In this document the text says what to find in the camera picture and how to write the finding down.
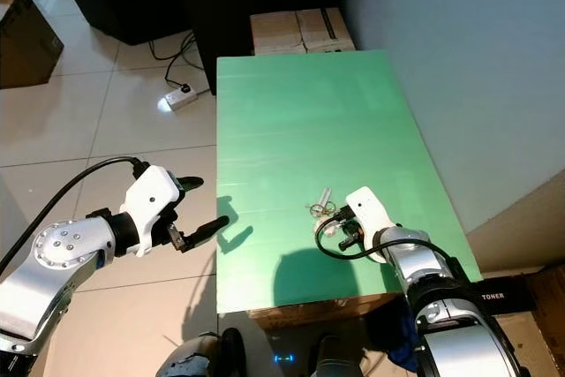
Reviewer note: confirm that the flat light cardboard box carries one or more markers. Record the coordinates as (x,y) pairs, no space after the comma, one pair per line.
(274,33)
(327,28)

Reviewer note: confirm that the robot leg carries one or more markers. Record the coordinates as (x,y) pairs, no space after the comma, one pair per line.
(334,361)
(194,358)

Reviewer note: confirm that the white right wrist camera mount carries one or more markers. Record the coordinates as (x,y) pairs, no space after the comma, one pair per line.
(369,207)

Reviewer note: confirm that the black speaker case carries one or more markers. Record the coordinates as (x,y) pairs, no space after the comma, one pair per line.
(124,6)

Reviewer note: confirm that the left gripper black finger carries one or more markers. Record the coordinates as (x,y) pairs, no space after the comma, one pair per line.
(209,230)
(192,183)

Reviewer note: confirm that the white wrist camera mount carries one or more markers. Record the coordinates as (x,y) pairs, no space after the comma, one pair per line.
(369,207)
(152,205)

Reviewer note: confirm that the green table cover sheet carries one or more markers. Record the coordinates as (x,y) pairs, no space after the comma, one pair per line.
(318,130)

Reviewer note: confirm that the robot right leg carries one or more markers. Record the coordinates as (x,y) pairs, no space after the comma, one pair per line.
(334,361)

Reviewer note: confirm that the black toner box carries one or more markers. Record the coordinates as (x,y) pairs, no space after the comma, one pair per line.
(508,296)

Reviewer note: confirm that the blue cloth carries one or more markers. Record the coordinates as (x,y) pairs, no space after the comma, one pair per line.
(403,342)

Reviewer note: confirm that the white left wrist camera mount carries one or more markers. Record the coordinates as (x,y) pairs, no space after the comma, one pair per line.
(152,205)

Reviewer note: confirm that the robot left leg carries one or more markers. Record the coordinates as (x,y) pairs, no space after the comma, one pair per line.
(194,358)

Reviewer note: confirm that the brown wooden table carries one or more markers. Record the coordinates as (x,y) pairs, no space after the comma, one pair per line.
(300,315)

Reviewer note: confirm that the large brown cardboard box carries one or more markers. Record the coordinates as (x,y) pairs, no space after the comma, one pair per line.
(26,41)

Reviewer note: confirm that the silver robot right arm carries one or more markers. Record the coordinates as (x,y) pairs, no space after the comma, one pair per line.
(450,333)

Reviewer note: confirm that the white power strip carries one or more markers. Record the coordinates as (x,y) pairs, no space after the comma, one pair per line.
(181,97)

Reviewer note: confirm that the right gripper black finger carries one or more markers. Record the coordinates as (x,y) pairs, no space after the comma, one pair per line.
(338,243)
(339,215)

